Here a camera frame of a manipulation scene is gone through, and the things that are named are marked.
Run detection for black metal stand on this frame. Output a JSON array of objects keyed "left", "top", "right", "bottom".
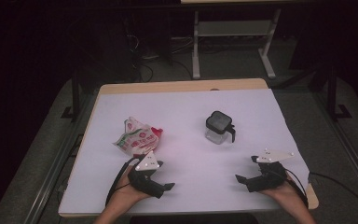
[
  {"left": 325, "top": 64, "right": 353, "bottom": 121},
  {"left": 60, "top": 68, "right": 82, "bottom": 121}
]

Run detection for bundle of floor cables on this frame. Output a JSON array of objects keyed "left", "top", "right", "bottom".
[{"left": 124, "top": 33, "right": 194, "bottom": 82}]

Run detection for person's left hand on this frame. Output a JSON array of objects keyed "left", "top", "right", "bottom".
[{"left": 115, "top": 174, "right": 152, "bottom": 208}]

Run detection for red and white plastic bag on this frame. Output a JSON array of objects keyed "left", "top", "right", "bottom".
[{"left": 112, "top": 116, "right": 164, "bottom": 158}]

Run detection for person's right hand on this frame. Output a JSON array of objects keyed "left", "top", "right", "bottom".
[{"left": 259, "top": 174, "right": 304, "bottom": 209}]

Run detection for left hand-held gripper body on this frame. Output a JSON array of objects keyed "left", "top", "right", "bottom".
[{"left": 127, "top": 150, "right": 166, "bottom": 200}]

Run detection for black floor cable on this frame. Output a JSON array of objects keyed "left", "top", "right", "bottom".
[{"left": 309, "top": 172, "right": 358, "bottom": 217}]

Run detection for clear jar with black lid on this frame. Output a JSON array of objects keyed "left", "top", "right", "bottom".
[{"left": 204, "top": 110, "right": 237, "bottom": 146}]

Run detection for hand-held gripper cable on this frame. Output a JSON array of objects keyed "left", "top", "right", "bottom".
[
  {"left": 104, "top": 156, "right": 142, "bottom": 207},
  {"left": 283, "top": 167, "right": 310, "bottom": 208}
]

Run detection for white metal desk frame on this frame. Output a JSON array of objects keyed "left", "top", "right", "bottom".
[{"left": 180, "top": 0, "right": 282, "bottom": 80}]

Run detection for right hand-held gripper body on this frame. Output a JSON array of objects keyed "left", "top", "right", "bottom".
[{"left": 245, "top": 148, "right": 295, "bottom": 193}]

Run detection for white paper sheet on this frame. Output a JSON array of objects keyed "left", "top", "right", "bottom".
[{"left": 59, "top": 88, "right": 310, "bottom": 215}]

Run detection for right hand-held gripper cable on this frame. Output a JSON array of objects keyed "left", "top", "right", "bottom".
[{"left": 283, "top": 167, "right": 310, "bottom": 208}]

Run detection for left hand-held gripper cable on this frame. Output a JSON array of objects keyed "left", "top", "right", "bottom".
[{"left": 104, "top": 156, "right": 142, "bottom": 207}]

